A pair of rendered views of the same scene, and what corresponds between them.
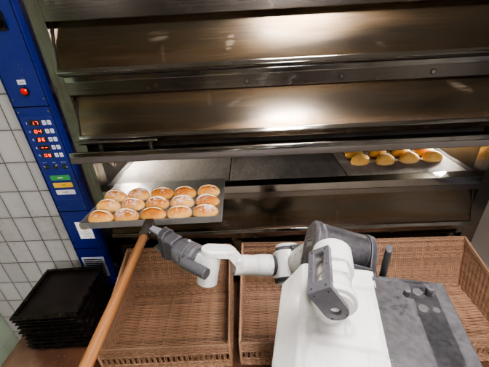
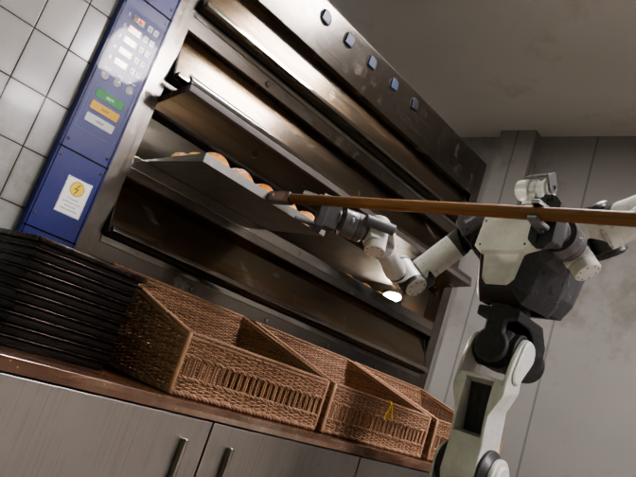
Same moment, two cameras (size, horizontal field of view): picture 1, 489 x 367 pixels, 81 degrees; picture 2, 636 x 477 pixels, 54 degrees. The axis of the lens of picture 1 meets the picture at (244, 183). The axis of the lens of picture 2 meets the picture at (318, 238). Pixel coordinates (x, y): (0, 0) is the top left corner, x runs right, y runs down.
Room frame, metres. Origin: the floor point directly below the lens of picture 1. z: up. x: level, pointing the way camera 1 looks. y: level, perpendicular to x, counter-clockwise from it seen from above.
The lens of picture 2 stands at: (-0.51, 1.56, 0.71)
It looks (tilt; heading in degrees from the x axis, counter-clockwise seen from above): 13 degrees up; 314
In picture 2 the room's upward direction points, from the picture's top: 19 degrees clockwise
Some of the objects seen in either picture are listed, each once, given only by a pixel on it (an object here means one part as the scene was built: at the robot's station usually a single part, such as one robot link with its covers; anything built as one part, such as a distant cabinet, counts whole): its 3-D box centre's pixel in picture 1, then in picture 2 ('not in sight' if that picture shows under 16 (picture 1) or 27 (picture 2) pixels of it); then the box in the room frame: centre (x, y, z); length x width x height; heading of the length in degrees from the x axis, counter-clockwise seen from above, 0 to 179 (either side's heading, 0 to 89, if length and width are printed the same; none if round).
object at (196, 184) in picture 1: (161, 198); (234, 196); (1.08, 0.37, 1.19); 0.55 x 0.36 x 0.03; 90
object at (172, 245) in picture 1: (177, 248); (335, 219); (0.74, 0.24, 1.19); 0.12 x 0.10 x 0.13; 55
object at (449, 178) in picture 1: (288, 184); (314, 263); (1.20, -0.21, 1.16); 1.80 x 0.06 x 0.04; 88
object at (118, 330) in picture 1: (174, 301); (213, 346); (0.93, 0.36, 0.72); 0.56 x 0.49 x 0.28; 89
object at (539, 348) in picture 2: not in sight; (512, 345); (0.31, -0.22, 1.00); 0.28 x 0.13 x 0.18; 89
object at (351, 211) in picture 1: (288, 211); (307, 297); (1.18, -0.21, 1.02); 1.79 x 0.11 x 0.19; 88
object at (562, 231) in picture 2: not in sight; (555, 230); (0.05, 0.28, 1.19); 0.12 x 0.10 x 0.13; 89
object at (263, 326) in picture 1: (299, 296); (336, 388); (0.91, -0.23, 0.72); 0.56 x 0.49 x 0.28; 87
